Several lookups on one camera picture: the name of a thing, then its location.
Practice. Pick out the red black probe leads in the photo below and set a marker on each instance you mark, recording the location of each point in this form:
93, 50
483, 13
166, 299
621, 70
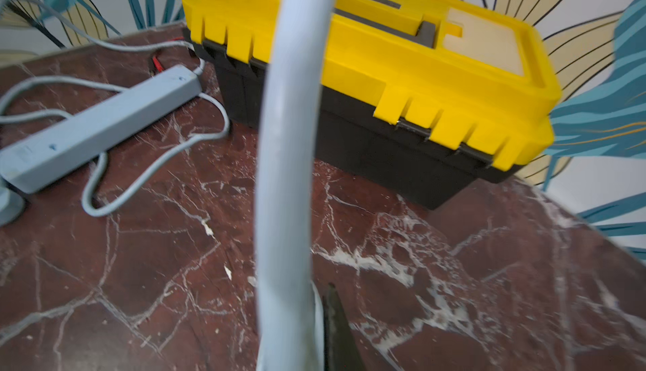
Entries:
154, 64

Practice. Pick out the grey power strip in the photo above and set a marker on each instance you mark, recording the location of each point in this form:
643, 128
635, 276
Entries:
44, 157

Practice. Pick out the yellow black toolbox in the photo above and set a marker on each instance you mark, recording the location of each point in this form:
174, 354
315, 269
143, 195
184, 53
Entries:
422, 97

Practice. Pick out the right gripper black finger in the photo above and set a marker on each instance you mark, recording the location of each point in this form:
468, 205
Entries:
340, 349

